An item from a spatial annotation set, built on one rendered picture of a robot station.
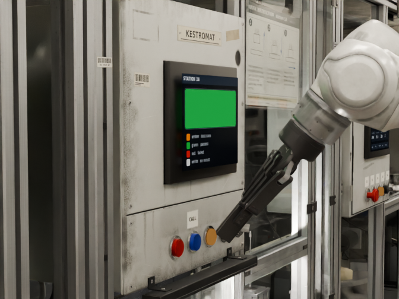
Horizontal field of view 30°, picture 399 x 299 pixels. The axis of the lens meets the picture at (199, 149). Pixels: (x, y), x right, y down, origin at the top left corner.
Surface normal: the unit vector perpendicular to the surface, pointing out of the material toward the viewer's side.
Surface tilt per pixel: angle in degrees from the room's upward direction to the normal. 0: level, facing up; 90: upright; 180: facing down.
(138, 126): 90
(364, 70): 93
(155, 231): 90
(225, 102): 90
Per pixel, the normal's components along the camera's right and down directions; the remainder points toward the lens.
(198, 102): 0.88, 0.03
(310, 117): -0.44, -0.09
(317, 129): 0.02, 0.29
